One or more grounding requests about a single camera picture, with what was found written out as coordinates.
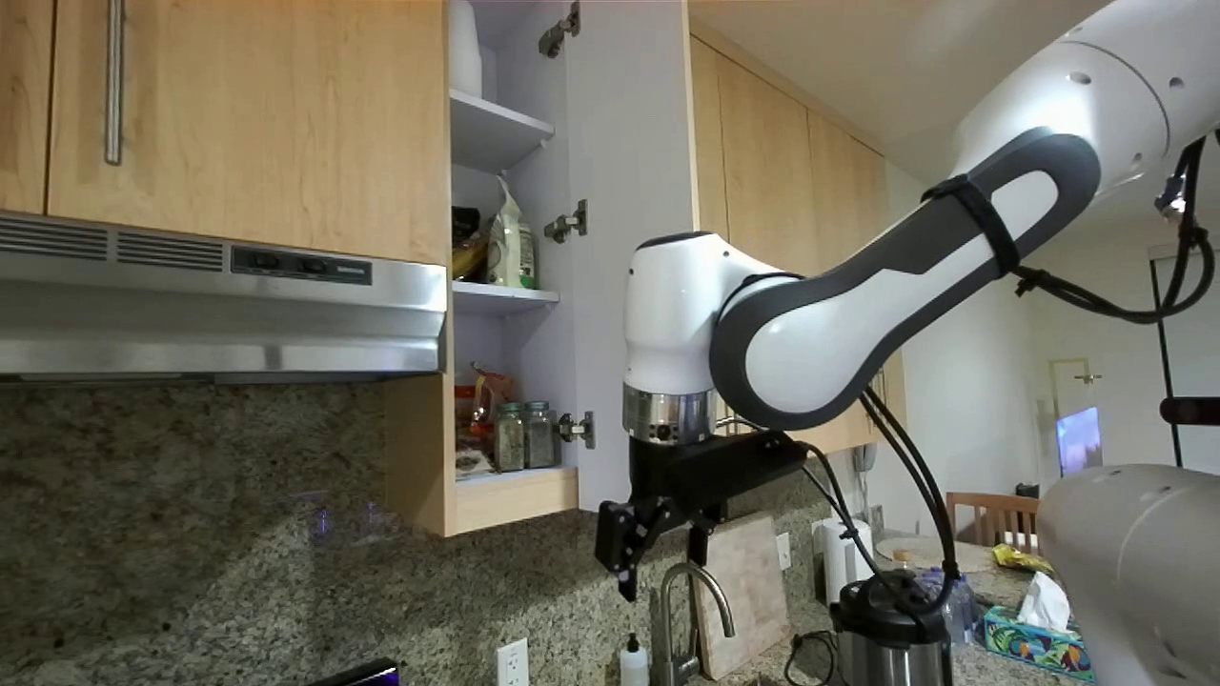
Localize chrome kitchen faucet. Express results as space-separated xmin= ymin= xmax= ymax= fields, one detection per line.
xmin=647 ymin=560 xmax=736 ymax=686

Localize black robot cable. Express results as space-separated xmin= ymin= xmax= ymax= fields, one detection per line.
xmin=795 ymin=130 xmax=1217 ymax=620

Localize glass spice jar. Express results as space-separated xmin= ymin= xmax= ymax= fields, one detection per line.
xmin=527 ymin=399 xmax=560 ymax=469

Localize white wall outlet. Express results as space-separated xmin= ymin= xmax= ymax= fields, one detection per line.
xmin=494 ymin=642 xmax=530 ymax=686

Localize wood cabinet far door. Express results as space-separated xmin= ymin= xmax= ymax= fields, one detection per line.
xmin=681 ymin=33 xmax=910 ymax=459

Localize light wood cabinet door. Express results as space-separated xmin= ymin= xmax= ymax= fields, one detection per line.
xmin=567 ymin=0 xmax=694 ymax=511

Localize wood cabinet above hood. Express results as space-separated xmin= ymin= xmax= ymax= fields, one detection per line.
xmin=0 ymin=0 xmax=450 ymax=264

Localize stainless range hood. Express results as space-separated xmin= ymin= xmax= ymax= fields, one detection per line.
xmin=0 ymin=210 xmax=450 ymax=377

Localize teal tissue box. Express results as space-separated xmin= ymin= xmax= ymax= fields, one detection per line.
xmin=980 ymin=571 xmax=1093 ymax=677

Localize food bag on shelf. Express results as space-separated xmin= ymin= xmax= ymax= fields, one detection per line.
xmin=487 ymin=188 xmax=536 ymax=291

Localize wooden chair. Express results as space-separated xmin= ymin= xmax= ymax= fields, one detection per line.
xmin=947 ymin=491 xmax=1037 ymax=549

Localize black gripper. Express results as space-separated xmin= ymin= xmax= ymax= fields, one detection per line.
xmin=595 ymin=430 xmax=804 ymax=601

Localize white soap bottle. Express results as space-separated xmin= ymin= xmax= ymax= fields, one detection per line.
xmin=617 ymin=635 xmax=653 ymax=686

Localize white paper towel roll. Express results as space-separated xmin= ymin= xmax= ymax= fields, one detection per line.
xmin=812 ymin=520 xmax=872 ymax=601

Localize open cabinet shelves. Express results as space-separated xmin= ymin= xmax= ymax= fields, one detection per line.
xmin=384 ymin=0 xmax=595 ymax=539

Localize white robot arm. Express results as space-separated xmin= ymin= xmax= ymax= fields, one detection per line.
xmin=595 ymin=0 xmax=1220 ymax=686

